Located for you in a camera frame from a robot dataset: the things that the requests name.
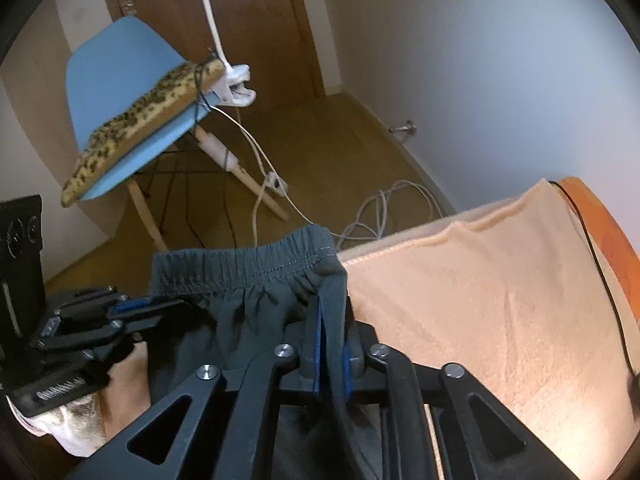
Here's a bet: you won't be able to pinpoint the dark grey pants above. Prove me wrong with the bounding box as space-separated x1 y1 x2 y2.
147 225 391 480

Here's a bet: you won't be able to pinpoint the thin white lamp cord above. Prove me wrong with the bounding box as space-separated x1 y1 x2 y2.
210 104 321 250

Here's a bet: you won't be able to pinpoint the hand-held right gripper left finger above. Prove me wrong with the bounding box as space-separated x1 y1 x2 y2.
65 295 333 480

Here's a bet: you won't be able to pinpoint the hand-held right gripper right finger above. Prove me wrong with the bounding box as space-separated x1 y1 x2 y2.
330 307 576 480

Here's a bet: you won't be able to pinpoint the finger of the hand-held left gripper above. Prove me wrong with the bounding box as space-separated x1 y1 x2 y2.
27 310 168 367
45 285 188 333

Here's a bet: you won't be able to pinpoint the white cable bundle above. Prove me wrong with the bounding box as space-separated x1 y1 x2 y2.
331 179 449 252

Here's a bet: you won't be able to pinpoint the peach fleece blanket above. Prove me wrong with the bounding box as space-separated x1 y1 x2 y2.
97 177 640 480

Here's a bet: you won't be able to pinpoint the leopard print cushion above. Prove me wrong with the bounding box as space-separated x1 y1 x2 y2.
60 57 226 209

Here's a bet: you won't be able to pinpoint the wooden door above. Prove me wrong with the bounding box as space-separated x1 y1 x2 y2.
94 0 327 112

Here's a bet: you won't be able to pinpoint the black cable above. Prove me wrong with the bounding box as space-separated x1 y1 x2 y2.
547 179 640 401

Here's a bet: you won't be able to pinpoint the white cloth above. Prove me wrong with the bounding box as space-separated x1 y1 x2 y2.
5 394 107 459

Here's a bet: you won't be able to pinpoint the blue plastic chair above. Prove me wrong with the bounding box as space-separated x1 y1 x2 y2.
65 15 292 255

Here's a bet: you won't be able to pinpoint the orange bed sheet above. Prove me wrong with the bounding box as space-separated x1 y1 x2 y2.
557 176 640 322

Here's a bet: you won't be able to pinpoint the white clamp lamp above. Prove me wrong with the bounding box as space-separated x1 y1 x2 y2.
192 0 258 109

